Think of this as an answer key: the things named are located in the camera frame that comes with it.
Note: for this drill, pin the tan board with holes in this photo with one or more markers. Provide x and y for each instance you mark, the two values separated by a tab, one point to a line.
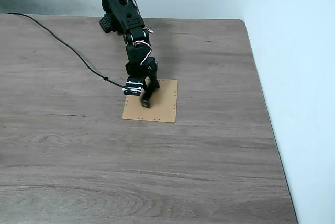
163	103

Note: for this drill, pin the small gripper-mounted camera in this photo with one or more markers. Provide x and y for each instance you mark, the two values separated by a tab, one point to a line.
134	85

